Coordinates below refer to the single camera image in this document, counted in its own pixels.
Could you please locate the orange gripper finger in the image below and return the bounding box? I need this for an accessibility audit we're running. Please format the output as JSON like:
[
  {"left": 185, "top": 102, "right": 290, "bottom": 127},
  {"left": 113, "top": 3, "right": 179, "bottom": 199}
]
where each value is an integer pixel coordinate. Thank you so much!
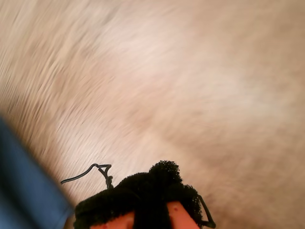
[
  {"left": 73, "top": 172, "right": 167, "bottom": 229},
  {"left": 149, "top": 160, "right": 206, "bottom": 229}
]

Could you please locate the blue printed T-shirt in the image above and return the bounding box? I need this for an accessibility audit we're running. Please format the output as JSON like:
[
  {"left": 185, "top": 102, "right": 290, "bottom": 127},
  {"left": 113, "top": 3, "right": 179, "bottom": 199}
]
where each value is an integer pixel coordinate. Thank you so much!
[{"left": 0, "top": 116, "right": 74, "bottom": 229}]

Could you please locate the black wire tie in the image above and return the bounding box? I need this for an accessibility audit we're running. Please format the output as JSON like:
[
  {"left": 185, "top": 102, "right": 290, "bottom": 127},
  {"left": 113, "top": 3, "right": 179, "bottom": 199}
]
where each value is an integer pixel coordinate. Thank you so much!
[
  {"left": 61, "top": 163, "right": 114, "bottom": 190},
  {"left": 198, "top": 194, "right": 216, "bottom": 229}
]

